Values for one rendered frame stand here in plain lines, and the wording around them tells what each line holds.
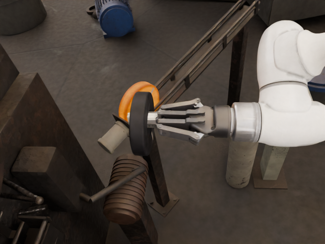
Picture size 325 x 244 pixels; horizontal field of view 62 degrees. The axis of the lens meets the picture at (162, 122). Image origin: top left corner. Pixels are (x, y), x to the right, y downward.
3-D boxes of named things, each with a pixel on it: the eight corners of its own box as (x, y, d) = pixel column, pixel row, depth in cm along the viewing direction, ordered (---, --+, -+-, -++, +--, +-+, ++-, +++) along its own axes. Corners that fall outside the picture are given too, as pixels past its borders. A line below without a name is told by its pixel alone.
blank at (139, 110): (124, 133, 55) (140, 133, 54) (136, 77, 64) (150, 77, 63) (136, 166, 68) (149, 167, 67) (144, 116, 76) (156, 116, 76)
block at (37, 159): (48, 212, 82) (4, 172, 64) (57, 188, 87) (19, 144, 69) (81, 214, 80) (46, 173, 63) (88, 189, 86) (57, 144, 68)
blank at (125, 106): (138, 128, 95) (145, 132, 94) (110, 119, 82) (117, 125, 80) (158, 88, 94) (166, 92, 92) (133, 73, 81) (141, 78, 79)
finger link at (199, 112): (205, 114, 61) (205, 109, 62) (156, 111, 63) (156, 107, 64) (204, 125, 64) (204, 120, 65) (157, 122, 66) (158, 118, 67)
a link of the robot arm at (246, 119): (250, 120, 68) (226, 119, 68) (257, 93, 61) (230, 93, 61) (254, 150, 62) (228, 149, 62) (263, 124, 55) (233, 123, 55)
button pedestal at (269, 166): (255, 192, 137) (280, 108, 90) (249, 153, 152) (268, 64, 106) (288, 193, 134) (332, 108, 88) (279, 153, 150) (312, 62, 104)
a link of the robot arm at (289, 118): (251, 148, 65) (250, 97, 68) (320, 151, 63) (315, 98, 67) (263, 141, 55) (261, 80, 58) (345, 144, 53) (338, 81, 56)
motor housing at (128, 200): (131, 257, 124) (96, 209, 84) (138, 210, 138) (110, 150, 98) (159, 259, 122) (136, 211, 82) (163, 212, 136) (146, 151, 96)
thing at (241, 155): (226, 188, 140) (234, 123, 101) (225, 168, 148) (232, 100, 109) (250, 189, 138) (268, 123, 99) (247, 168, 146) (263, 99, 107)
